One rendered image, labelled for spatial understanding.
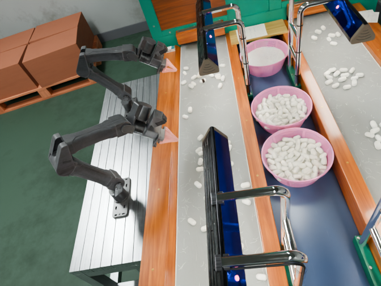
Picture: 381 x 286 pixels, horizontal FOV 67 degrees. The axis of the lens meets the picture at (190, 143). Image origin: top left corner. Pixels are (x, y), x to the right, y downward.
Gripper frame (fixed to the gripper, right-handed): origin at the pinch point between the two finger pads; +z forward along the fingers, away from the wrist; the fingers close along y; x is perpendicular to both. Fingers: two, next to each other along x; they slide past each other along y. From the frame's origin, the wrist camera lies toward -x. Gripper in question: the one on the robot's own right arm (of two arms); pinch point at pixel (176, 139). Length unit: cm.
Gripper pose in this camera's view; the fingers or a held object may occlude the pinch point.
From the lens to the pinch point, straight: 121.3
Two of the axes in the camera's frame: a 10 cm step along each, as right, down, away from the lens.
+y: 0.1, -7.6, 6.5
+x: -4.5, 5.8, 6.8
